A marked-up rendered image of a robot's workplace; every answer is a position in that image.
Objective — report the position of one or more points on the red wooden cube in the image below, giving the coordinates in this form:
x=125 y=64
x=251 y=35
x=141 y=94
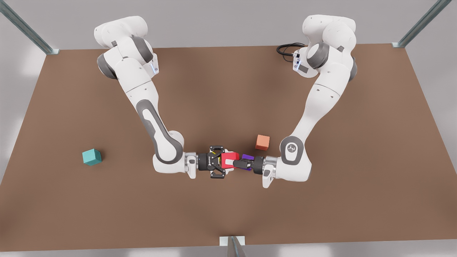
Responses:
x=228 y=160

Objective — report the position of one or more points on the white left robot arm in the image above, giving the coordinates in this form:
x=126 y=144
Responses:
x=321 y=103

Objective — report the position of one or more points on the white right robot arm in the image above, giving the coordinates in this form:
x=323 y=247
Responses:
x=162 y=132

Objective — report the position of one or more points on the purple wooden cube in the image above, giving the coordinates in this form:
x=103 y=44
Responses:
x=247 y=156

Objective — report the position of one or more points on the orange wooden cube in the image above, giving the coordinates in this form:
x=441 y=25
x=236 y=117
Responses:
x=262 y=142

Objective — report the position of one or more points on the teal wooden cube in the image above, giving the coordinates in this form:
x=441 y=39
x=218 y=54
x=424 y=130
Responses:
x=91 y=157

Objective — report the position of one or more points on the silver frame post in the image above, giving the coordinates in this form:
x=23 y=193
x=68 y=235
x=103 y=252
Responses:
x=25 y=26
x=421 y=23
x=234 y=246

